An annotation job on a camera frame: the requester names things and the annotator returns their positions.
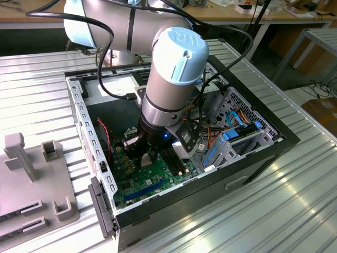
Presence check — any labelled brown cardboard box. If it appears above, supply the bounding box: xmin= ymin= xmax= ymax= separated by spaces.
xmin=301 ymin=96 xmax=337 ymax=130

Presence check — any large brown cardboard box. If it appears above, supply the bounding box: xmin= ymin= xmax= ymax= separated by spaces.
xmin=268 ymin=26 xmax=333 ymax=77

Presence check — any long wooden desk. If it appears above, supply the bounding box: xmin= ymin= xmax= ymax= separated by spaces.
xmin=0 ymin=0 xmax=337 ymax=30

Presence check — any grey slatted side table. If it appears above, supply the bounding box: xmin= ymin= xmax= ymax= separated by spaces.
xmin=272 ymin=27 xmax=337 ymax=83

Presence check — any black case fan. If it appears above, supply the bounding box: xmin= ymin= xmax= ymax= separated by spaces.
xmin=89 ymin=115 xmax=115 ymax=171

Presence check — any small white box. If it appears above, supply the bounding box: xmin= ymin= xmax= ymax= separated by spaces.
xmin=235 ymin=4 xmax=270 ymax=16

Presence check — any blue flat data wire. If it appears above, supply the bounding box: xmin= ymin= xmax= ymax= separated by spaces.
xmin=225 ymin=110 xmax=249 ymax=130

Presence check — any black RAM slot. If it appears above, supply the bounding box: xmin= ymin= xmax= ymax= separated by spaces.
xmin=164 ymin=155 xmax=181 ymax=176
xmin=168 ymin=158 xmax=184 ymax=174
xmin=161 ymin=149 xmax=178 ymax=177
xmin=172 ymin=159 xmax=187 ymax=172

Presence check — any white camera on black mount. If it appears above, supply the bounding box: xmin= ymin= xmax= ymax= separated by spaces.
xmin=168 ymin=123 xmax=201 ymax=161

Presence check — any red black twisted wire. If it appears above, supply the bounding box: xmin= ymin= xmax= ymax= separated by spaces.
xmin=96 ymin=118 xmax=113 ymax=159

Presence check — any hard disk in blue carrier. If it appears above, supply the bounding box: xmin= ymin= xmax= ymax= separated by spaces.
xmin=222 ymin=121 xmax=262 ymax=145

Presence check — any grey power supply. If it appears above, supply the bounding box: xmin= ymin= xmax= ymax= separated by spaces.
xmin=83 ymin=74 xmax=148 ymax=138

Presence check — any dark grey case latch bar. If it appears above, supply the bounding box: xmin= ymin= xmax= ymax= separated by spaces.
xmin=87 ymin=176 xmax=118 ymax=240

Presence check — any orange black wire bundle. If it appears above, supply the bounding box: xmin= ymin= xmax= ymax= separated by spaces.
xmin=200 ymin=123 xmax=230 ymax=151

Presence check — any grey parts rack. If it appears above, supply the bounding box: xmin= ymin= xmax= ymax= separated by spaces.
xmin=0 ymin=133 xmax=81 ymax=237

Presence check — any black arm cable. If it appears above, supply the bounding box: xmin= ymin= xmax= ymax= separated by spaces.
xmin=25 ymin=9 xmax=138 ymax=101
xmin=159 ymin=0 xmax=254 ymax=132

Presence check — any CPU socket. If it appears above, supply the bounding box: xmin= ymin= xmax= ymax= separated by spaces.
xmin=139 ymin=158 xmax=156 ymax=171

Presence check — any blue plastic rail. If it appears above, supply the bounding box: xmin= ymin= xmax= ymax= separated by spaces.
xmin=203 ymin=145 xmax=220 ymax=167

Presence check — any black open PC case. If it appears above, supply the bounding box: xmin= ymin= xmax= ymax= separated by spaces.
xmin=64 ymin=54 xmax=301 ymax=251

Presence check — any green motherboard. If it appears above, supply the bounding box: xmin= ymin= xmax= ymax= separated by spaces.
xmin=109 ymin=125 xmax=201 ymax=209

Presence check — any grey metal disk bay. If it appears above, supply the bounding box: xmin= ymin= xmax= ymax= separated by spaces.
xmin=202 ymin=129 xmax=284 ymax=172

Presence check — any blue expansion slot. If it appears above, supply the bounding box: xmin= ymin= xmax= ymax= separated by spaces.
xmin=123 ymin=178 xmax=167 ymax=203

